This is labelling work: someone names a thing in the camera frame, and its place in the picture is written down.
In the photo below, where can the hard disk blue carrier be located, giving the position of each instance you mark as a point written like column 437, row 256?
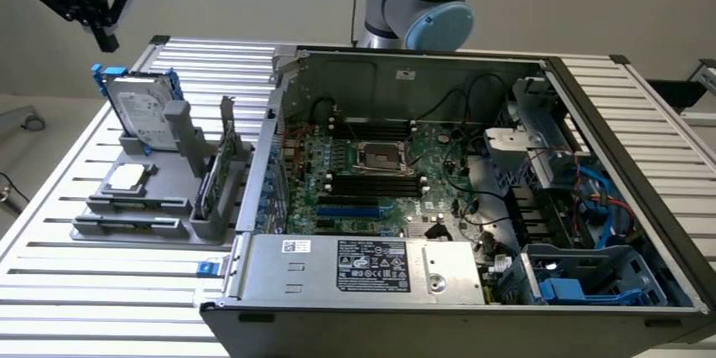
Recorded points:
column 136, row 110

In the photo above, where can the blue-grey plastic disk bay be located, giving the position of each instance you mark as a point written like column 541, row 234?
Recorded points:
column 592, row 261

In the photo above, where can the black table end cap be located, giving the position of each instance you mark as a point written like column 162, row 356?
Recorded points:
column 618, row 60
column 160, row 39

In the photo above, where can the grey caster wheel leg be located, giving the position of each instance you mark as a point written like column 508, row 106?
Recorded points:
column 30, row 121

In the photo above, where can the silver CPU chip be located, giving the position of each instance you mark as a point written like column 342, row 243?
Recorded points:
column 129, row 177

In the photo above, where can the green graphics card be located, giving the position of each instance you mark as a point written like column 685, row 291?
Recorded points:
column 218, row 165

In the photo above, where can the grey parts rack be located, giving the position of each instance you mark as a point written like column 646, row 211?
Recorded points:
column 168, row 190

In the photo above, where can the green RAM stick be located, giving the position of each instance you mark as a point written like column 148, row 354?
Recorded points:
column 140, row 200

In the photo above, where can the white case sticker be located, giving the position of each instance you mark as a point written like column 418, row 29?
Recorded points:
column 405, row 75

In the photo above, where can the black RAM slot bank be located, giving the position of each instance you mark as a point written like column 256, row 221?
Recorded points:
column 377, row 184
column 372, row 128

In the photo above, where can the metal CPU socket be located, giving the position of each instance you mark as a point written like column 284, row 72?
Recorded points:
column 382, row 157

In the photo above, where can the long black expansion slot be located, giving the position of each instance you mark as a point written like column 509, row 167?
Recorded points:
column 346, row 201

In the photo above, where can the blue expansion slot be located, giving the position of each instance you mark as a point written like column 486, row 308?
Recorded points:
column 346, row 211

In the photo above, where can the short black expansion slot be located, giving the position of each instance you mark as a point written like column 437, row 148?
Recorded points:
column 330, row 224

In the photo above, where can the blue case latch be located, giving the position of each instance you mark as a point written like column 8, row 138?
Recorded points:
column 206, row 268

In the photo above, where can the green motherboard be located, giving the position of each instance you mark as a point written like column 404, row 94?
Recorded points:
column 436, row 173

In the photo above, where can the silver power supply unit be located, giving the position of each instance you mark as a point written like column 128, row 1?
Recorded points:
column 318, row 270

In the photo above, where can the metal drive cage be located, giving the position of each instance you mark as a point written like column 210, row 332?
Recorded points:
column 537, row 140

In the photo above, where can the open black PC case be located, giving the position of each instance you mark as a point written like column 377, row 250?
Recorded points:
column 390, row 328

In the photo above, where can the black bracket aluminium frame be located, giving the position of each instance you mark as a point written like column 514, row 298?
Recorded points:
column 676, row 94

